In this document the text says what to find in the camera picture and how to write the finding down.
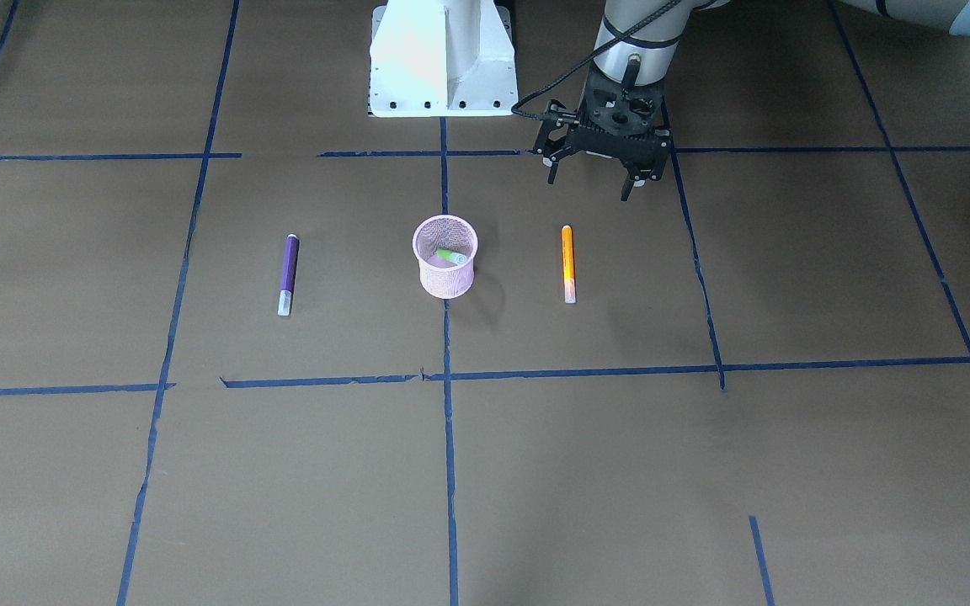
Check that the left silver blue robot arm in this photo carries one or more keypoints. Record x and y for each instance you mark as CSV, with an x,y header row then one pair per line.
x,y
636,42

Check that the white pillar mount base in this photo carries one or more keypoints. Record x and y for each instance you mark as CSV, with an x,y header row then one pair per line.
x,y
441,58

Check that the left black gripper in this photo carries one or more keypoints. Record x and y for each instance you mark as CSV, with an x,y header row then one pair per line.
x,y
559,140

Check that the pink mesh pen holder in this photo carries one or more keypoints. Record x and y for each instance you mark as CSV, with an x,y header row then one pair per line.
x,y
444,247

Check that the green highlighter pen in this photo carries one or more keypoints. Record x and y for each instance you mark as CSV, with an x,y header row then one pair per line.
x,y
451,258

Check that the orange highlighter pen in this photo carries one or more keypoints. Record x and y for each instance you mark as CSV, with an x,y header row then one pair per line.
x,y
568,265

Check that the purple highlighter pen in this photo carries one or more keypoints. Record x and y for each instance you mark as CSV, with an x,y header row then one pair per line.
x,y
288,275

